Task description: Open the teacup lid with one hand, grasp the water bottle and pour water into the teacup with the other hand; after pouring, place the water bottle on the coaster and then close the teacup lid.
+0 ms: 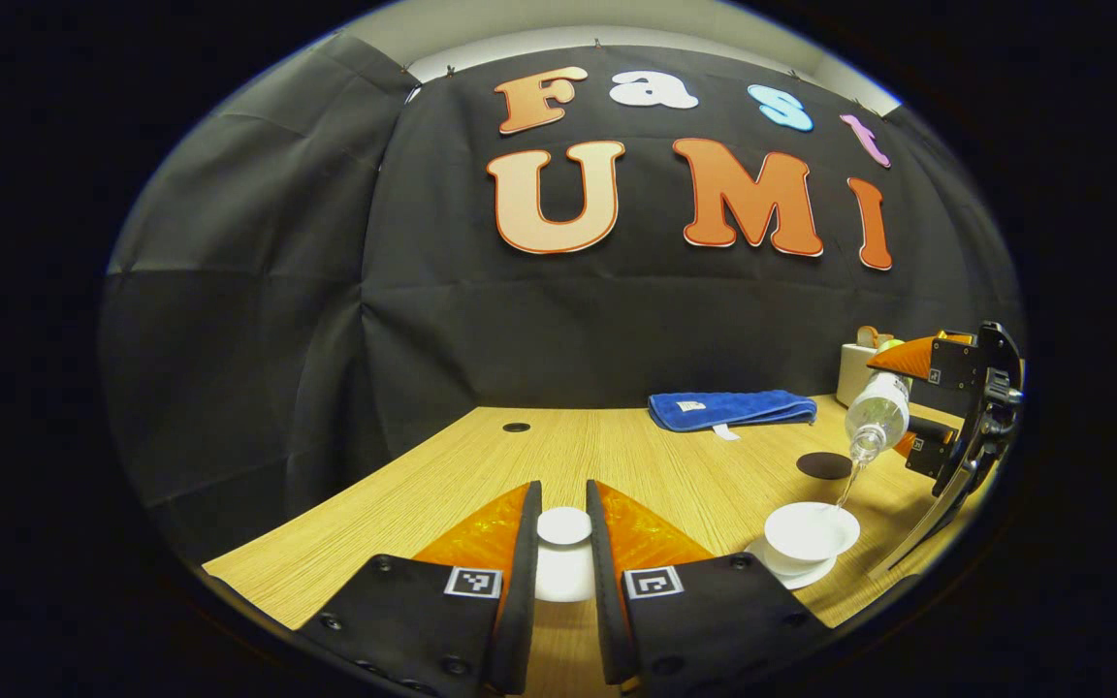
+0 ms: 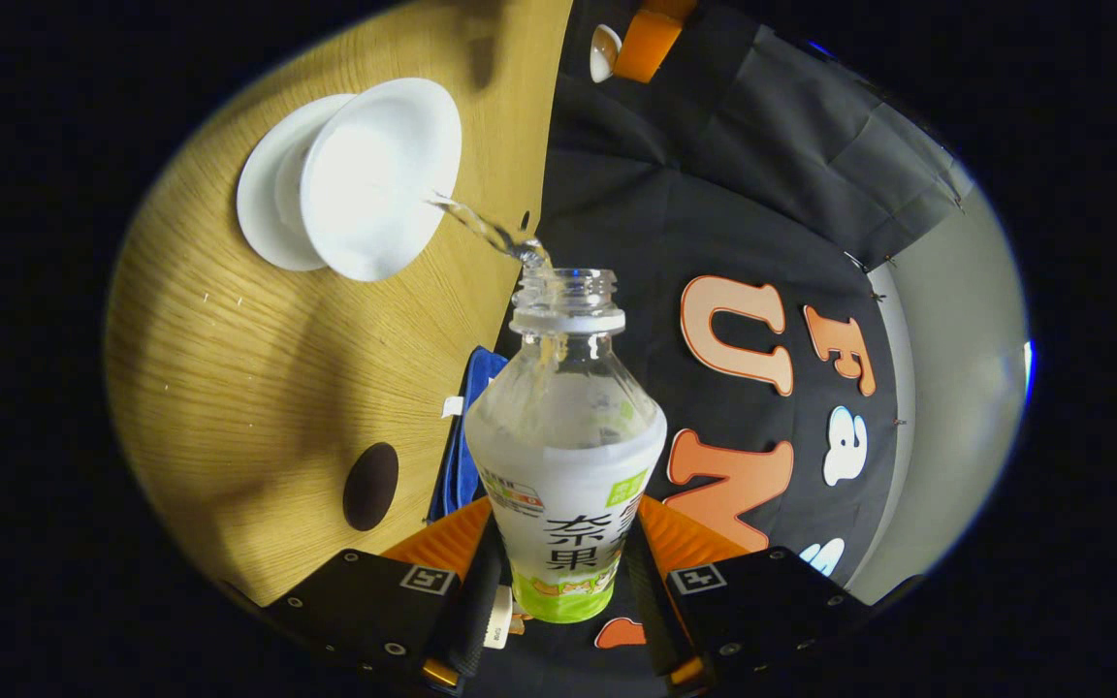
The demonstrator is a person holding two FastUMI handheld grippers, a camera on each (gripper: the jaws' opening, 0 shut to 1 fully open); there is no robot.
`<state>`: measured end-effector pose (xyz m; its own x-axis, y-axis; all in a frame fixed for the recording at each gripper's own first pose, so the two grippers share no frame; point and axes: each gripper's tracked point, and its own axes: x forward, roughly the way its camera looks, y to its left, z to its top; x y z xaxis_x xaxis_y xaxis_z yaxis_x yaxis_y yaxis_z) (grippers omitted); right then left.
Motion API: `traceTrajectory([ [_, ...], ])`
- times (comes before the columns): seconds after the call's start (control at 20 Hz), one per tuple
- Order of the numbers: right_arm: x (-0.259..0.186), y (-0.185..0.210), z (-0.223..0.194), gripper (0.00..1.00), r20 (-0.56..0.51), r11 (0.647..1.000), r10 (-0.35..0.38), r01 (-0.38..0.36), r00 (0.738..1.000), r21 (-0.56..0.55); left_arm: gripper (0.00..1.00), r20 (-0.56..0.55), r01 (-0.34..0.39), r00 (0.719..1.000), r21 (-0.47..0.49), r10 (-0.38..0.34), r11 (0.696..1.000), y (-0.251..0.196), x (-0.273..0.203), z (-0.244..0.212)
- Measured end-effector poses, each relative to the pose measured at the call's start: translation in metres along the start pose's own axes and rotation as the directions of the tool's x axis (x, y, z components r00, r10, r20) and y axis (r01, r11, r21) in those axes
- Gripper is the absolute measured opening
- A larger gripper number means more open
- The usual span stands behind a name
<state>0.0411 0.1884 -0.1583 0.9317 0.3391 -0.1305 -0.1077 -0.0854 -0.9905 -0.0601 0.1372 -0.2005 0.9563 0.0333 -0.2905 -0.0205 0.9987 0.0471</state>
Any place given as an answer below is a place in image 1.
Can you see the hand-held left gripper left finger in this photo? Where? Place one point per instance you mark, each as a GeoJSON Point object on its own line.
{"type": "Point", "coordinates": [525, 582]}

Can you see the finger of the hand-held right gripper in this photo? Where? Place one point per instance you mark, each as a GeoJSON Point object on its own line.
{"type": "Point", "coordinates": [932, 451]}
{"type": "Point", "coordinates": [954, 364]}

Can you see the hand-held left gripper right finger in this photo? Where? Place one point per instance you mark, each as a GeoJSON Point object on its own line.
{"type": "Point", "coordinates": [604, 582]}

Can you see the clear water bottle white label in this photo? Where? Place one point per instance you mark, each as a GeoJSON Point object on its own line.
{"type": "Point", "coordinates": [878, 412]}

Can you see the white teacup lid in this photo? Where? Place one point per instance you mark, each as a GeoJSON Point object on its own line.
{"type": "Point", "coordinates": [564, 526]}

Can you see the dark round coaster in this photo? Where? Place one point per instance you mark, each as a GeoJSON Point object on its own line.
{"type": "Point", "coordinates": [820, 466]}

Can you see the white teacup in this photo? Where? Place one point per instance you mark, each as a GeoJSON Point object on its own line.
{"type": "Point", "coordinates": [806, 533]}

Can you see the toast slice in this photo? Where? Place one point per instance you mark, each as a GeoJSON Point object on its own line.
{"type": "Point", "coordinates": [869, 336]}

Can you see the white toaster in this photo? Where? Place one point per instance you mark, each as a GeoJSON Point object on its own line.
{"type": "Point", "coordinates": [852, 378]}

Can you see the white saucer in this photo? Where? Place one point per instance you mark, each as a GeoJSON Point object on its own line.
{"type": "Point", "coordinates": [815, 580]}

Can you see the blue towel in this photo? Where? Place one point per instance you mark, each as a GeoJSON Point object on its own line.
{"type": "Point", "coordinates": [733, 409]}

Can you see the black backdrop cloth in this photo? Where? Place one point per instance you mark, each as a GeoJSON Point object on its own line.
{"type": "Point", "coordinates": [520, 320]}

